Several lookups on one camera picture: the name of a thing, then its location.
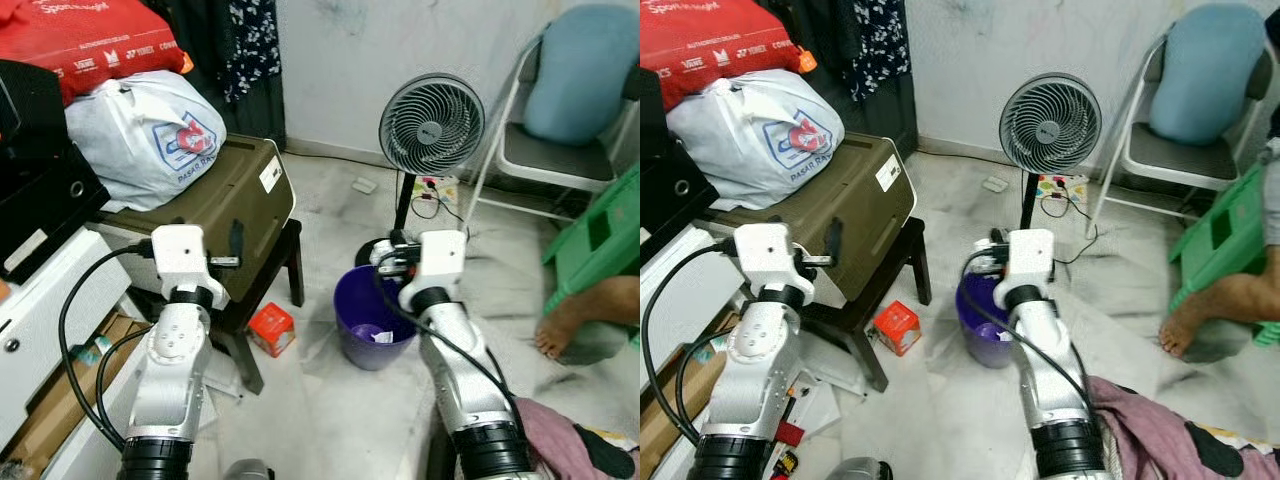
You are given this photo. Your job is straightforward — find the olive hard suitcase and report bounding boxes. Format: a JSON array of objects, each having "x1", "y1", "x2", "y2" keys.
[
  {"x1": 95, "y1": 135, "x2": 298, "y2": 306},
  {"x1": 700, "y1": 135, "x2": 916, "y2": 306}
]

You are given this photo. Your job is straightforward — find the dark wooden stool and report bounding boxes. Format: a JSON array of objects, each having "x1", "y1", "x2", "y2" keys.
[
  {"x1": 800, "y1": 218, "x2": 933, "y2": 393},
  {"x1": 200, "y1": 220, "x2": 306, "y2": 396}
]

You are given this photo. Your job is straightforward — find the purple waste bin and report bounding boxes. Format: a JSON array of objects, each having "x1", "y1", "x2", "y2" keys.
[
  {"x1": 955, "y1": 270, "x2": 1021, "y2": 369},
  {"x1": 333, "y1": 265, "x2": 419, "y2": 373}
]

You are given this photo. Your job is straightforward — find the small orange red box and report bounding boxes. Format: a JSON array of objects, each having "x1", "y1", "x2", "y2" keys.
[
  {"x1": 248, "y1": 302, "x2": 297, "y2": 358},
  {"x1": 872, "y1": 300, "x2": 923, "y2": 357}
]

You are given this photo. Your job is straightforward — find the white power strip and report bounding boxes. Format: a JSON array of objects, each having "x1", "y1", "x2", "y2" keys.
[
  {"x1": 1035, "y1": 174, "x2": 1089, "y2": 201},
  {"x1": 410, "y1": 176, "x2": 463, "y2": 206}
]

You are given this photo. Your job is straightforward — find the white paper sheet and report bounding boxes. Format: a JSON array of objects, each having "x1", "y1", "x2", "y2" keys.
[
  {"x1": 790, "y1": 375, "x2": 869, "y2": 436},
  {"x1": 190, "y1": 345, "x2": 246, "y2": 401}
]

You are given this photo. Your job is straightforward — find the white drawer cabinet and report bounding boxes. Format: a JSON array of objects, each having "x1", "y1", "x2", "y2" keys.
[
  {"x1": 0, "y1": 228, "x2": 136, "y2": 451},
  {"x1": 640, "y1": 225, "x2": 746, "y2": 366}
]

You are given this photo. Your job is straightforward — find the white printed plastic bag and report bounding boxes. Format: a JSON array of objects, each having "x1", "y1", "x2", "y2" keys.
[
  {"x1": 65, "y1": 70, "x2": 229, "y2": 213},
  {"x1": 665, "y1": 68, "x2": 846, "y2": 211}
]

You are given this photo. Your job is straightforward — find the grey standing fan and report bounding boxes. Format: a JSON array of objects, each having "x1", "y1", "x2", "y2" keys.
[
  {"x1": 355, "y1": 73, "x2": 487, "y2": 269},
  {"x1": 985, "y1": 72, "x2": 1103, "y2": 246}
]

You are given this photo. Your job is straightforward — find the black box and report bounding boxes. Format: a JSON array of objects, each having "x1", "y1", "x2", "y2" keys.
[
  {"x1": 640, "y1": 65, "x2": 713, "y2": 266},
  {"x1": 0, "y1": 58, "x2": 111, "y2": 286}
]

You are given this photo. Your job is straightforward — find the dark floral garment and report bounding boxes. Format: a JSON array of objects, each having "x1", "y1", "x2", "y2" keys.
[
  {"x1": 790, "y1": 0, "x2": 919, "y2": 156},
  {"x1": 150, "y1": 0, "x2": 286, "y2": 151}
]

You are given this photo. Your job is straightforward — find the grey folding chair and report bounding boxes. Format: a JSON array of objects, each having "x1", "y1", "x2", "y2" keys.
[
  {"x1": 465, "y1": 25, "x2": 641, "y2": 226},
  {"x1": 1085, "y1": 25, "x2": 1280, "y2": 239}
]

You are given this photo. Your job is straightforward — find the green plastic stool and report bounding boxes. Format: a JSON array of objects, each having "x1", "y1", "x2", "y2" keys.
[
  {"x1": 542, "y1": 165, "x2": 641, "y2": 319},
  {"x1": 1168, "y1": 165, "x2": 1280, "y2": 346}
]

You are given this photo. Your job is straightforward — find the person bare leg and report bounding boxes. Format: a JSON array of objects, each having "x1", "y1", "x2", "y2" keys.
[
  {"x1": 535, "y1": 275, "x2": 641, "y2": 361},
  {"x1": 1158, "y1": 272, "x2": 1280, "y2": 359}
]

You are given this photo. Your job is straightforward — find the red sports bag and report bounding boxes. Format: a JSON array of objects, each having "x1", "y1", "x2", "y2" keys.
[
  {"x1": 0, "y1": 0, "x2": 193, "y2": 106},
  {"x1": 640, "y1": 0, "x2": 816, "y2": 86}
]

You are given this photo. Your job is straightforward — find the pink cartoon print blanket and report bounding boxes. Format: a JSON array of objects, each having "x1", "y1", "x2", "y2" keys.
[
  {"x1": 515, "y1": 398, "x2": 641, "y2": 480},
  {"x1": 1085, "y1": 375, "x2": 1280, "y2": 480}
]

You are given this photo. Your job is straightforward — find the blue cushion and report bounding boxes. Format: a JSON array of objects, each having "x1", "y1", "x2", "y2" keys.
[
  {"x1": 1148, "y1": 3, "x2": 1269, "y2": 146},
  {"x1": 523, "y1": 3, "x2": 639, "y2": 148}
]

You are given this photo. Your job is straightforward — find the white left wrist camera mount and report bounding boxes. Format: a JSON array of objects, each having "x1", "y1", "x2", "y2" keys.
[
  {"x1": 733, "y1": 222, "x2": 806, "y2": 296},
  {"x1": 150, "y1": 225, "x2": 229, "y2": 301}
]

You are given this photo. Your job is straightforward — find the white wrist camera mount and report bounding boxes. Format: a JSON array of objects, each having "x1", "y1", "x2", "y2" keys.
[
  {"x1": 150, "y1": 225, "x2": 229, "y2": 301},
  {"x1": 412, "y1": 230, "x2": 469, "y2": 301},
  {"x1": 1002, "y1": 228, "x2": 1057, "y2": 299},
  {"x1": 733, "y1": 222, "x2": 806, "y2": 296}
]

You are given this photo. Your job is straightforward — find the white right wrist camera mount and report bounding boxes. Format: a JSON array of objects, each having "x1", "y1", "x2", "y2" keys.
[
  {"x1": 1002, "y1": 228, "x2": 1057, "y2": 299},
  {"x1": 412, "y1": 230, "x2": 469, "y2": 301}
]

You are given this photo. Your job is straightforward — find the black power cable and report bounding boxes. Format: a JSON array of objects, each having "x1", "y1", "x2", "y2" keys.
[
  {"x1": 1040, "y1": 195, "x2": 1099, "y2": 266},
  {"x1": 412, "y1": 190, "x2": 466, "y2": 223}
]

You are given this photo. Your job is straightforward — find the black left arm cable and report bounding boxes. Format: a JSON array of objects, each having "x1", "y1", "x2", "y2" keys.
[
  {"x1": 642, "y1": 240, "x2": 741, "y2": 446},
  {"x1": 58, "y1": 240, "x2": 156, "y2": 451}
]

